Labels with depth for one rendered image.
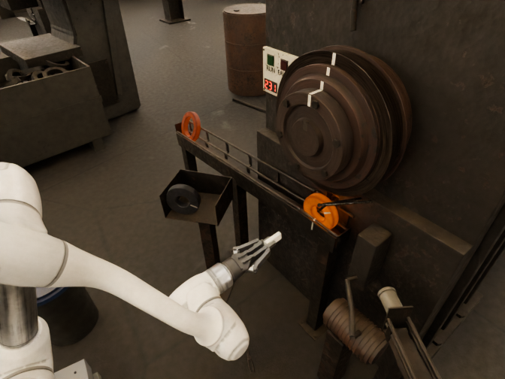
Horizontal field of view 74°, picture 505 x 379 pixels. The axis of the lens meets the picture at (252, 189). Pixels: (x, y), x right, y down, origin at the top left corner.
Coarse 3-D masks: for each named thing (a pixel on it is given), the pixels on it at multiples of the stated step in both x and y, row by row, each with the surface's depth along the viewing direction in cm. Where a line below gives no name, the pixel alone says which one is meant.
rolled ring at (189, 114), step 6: (186, 114) 205; (192, 114) 199; (186, 120) 208; (192, 120) 200; (198, 120) 199; (186, 126) 210; (198, 126) 198; (186, 132) 209; (192, 132) 201; (198, 132) 200; (192, 138) 201
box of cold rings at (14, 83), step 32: (0, 64) 295; (64, 64) 287; (0, 96) 240; (32, 96) 254; (64, 96) 269; (96, 96) 286; (0, 128) 249; (32, 128) 264; (64, 128) 280; (96, 128) 298; (0, 160) 259; (32, 160) 274
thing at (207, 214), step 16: (176, 176) 156; (192, 176) 160; (208, 176) 157; (224, 176) 154; (208, 192) 163; (224, 192) 146; (208, 208) 154; (224, 208) 150; (208, 224) 158; (208, 240) 165; (208, 256) 174
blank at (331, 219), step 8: (304, 200) 133; (312, 200) 129; (320, 200) 126; (328, 200) 126; (304, 208) 135; (312, 208) 132; (328, 208) 124; (336, 208) 125; (320, 216) 134; (328, 216) 126; (336, 216) 125; (328, 224) 128; (336, 224) 128
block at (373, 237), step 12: (372, 228) 115; (360, 240) 113; (372, 240) 111; (384, 240) 111; (360, 252) 116; (372, 252) 111; (384, 252) 116; (360, 264) 118; (372, 264) 115; (360, 276) 121; (372, 276) 122
